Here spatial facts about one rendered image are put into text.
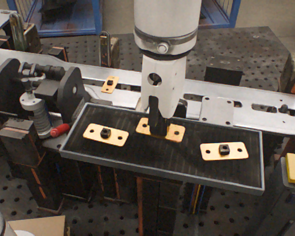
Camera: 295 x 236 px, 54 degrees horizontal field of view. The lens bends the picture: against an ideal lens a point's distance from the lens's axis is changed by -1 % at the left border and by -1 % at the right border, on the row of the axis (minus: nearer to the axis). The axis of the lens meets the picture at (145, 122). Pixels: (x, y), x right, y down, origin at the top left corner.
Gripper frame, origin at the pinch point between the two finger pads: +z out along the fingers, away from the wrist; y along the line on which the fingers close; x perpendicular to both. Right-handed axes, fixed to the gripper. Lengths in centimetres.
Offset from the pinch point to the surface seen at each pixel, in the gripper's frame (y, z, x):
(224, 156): 0.4, 6.0, -12.3
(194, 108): 29.2, 22.3, -3.1
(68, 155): -7.8, 6.6, 15.4
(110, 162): -7.2, 6.1, 7.1
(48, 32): 180, 104, 159
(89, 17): 224, 106, 137
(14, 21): 44, 13, 67
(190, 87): 38.2, 22.3, 0.3
